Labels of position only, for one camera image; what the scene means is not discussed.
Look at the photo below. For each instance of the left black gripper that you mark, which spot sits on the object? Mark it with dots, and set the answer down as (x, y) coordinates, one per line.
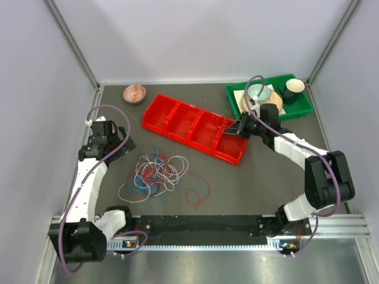
(122, 133)

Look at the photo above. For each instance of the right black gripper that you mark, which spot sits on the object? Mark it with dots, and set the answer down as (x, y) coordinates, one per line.
(235, 129)

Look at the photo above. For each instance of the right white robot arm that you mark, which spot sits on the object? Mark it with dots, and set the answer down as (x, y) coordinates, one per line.
(327, 178)

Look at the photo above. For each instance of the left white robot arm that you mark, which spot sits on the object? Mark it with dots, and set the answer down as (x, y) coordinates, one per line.
(79, 237)

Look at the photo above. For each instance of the red compartment bin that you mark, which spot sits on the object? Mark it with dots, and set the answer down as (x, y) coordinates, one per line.
(194, 127)

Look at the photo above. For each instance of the light blue bowl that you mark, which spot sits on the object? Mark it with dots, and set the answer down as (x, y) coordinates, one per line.
(262, 91)

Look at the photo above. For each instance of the tan ceramic plate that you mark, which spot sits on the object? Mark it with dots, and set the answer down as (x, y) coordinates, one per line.
(273, 99)

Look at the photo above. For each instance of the pink patterned bowl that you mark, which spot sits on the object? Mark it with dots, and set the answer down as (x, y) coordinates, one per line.
(134, 94)

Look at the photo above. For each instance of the dark green mug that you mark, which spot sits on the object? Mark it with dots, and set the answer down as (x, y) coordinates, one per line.
(290, 90)

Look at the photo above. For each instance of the green plastic tray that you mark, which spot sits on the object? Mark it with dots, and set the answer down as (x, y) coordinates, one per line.
(301, 107)

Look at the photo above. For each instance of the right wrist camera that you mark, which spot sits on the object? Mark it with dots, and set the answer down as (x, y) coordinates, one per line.
(254, 103)

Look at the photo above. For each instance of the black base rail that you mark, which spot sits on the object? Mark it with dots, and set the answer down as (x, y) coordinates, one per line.
(206, 229)

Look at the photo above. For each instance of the slotted cable duct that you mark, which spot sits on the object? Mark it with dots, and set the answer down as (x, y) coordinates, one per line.
(123, 246)

